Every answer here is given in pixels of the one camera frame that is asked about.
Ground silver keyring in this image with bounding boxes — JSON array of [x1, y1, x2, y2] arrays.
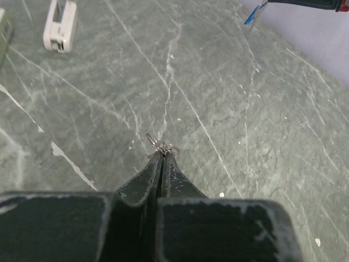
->
[[146, 133, 180, 156]]

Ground white green staple box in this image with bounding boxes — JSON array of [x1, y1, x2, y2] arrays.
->
[[0, 8, 14, 66]]

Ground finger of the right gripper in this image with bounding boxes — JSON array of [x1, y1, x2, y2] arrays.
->
[[268, 0, 348, 12]]

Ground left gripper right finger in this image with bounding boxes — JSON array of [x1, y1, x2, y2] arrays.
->
[[157, 153, 303, 261]]

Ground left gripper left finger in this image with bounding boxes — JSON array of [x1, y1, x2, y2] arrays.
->
[[1, 152, 164, 261]]

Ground blue key tag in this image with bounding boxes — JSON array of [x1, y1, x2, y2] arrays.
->
[[244, 0, 268, 30]]

